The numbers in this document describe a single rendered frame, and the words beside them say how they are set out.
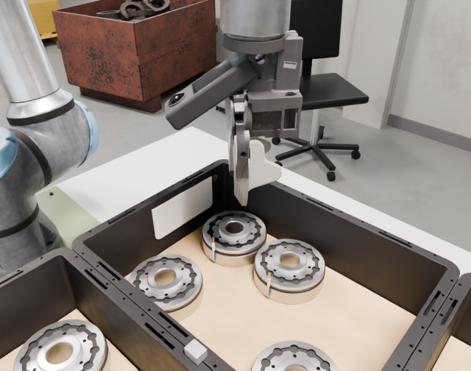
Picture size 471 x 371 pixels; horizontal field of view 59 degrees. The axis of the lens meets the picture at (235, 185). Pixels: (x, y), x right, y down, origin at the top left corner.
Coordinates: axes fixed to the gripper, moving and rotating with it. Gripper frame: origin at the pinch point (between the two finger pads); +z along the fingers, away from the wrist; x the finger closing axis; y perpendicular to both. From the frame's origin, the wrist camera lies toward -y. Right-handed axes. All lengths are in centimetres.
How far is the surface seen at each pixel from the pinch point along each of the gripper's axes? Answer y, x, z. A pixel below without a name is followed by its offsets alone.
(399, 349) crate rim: 13.2, -24.0, 4.6
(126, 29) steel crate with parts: -39, 241, 37
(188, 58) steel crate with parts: 0, 282, 69
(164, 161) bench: -13, 55, 28
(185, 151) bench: -7, 60, 28
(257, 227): 4.2, 4.8, 11.7
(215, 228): -2.5, 4.9, 11.4
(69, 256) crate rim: -21.6, -6.2, 4.6
